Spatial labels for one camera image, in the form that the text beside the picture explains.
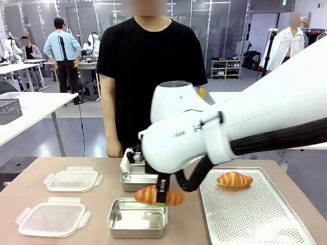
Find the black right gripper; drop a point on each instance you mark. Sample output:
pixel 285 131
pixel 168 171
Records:
pixel 151 170

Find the golden croissant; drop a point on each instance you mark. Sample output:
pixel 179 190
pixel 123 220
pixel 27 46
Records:
pixel 145 196
pixel 233 180

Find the translucent plastic clip lid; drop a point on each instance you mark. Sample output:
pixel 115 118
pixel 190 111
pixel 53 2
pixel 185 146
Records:
pixel 52 217
pixel 72 178

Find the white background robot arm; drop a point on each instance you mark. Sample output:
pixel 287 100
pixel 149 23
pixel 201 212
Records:
pixel 11 49
pixel 92 43

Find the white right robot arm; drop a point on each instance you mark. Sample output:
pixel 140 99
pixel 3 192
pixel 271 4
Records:
pixel 255 114

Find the person's right forearm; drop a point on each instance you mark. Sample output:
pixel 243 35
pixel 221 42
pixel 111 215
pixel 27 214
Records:
pixel 108 109

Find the square steel container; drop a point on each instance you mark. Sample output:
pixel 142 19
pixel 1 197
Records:
pixel 135 180
pixel 135 219

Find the person's right hand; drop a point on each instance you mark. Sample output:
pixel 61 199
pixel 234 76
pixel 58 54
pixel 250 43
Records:
pixel 114 149

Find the perforated metal baking tray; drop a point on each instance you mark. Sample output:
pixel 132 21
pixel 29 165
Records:
pixel 250 211

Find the yellow bin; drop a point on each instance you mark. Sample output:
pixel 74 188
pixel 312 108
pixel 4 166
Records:
pixel 202 93

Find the grey plastic step stool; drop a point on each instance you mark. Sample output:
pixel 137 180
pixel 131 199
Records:
pixel 90 90

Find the person in black t-shirt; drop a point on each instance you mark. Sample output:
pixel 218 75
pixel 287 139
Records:
pixel 150 63

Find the wooden shoe rack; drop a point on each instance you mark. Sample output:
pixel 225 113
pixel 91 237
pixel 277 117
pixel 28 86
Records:
pixel 226 69

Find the white table with grey leg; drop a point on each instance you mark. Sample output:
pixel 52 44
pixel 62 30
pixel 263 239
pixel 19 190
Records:
pixel 43 104

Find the black round stool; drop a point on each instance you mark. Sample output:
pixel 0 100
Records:
pixel 16 166

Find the black tripod stand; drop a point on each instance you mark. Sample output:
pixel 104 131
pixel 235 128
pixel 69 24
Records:
pixel 67 76

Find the black bags pile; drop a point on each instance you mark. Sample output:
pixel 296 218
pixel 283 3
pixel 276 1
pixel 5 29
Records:
pixel 251 60

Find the grey perforated basket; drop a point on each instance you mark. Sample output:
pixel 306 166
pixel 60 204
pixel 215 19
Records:
pixel 9 111

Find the man in blue shirt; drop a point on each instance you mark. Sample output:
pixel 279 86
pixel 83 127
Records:
pixel 61 48

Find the white background workbench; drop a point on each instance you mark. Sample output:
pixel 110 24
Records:
pixel 20 69

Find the seated person in grey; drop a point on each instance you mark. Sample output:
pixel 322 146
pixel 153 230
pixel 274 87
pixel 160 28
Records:
pixel 31 51

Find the mannequin with white coat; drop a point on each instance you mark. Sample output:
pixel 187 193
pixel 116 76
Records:
pixel 288 46

